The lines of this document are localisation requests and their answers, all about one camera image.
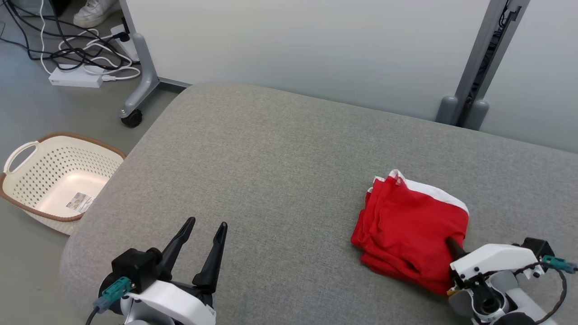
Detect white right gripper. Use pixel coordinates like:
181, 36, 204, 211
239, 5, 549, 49
445, 237, 545, 288

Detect black floor cable bundle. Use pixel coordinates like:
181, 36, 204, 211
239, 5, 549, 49
0, 0, 132, 73

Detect white sneaker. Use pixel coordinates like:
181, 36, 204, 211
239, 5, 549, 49
73, 0, 121, 28

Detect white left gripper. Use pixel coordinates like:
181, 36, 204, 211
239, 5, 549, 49
121, 217, 228, 325

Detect cream plastic laundry basket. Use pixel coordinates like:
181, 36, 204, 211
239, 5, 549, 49
0, 132, 127, 236

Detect grey partition post with slot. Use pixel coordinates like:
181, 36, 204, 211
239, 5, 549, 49
435, 0, 531, 131

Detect teal cable connector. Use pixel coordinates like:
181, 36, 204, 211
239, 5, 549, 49
93, 277, 134, 315
541, 255, 578, 274

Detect white power strip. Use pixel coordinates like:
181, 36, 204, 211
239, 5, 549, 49
49, 67, 104, 88

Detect teal left cable connector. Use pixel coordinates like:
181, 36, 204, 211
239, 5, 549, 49
93, 277, 134, 315

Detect grey partition leg with caster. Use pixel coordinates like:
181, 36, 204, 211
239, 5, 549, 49
118, 0, 192, 128

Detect thick white floor cable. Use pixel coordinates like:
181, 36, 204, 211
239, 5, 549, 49
58, 27, 141, 83

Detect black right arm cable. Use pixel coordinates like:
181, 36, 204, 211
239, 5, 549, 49
513, 262, 568, 325

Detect teal right cable connector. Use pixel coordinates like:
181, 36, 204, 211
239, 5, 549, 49
541, 255, 578, 274

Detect thin white floor cable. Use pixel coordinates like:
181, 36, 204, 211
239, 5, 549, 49
38, 0, 54, 75

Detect paper sticker in basket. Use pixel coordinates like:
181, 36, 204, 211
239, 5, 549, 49
65, 192, 94, 214

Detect red shorts with white stripes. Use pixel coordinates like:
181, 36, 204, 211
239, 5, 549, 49
351, 169, 470, 297

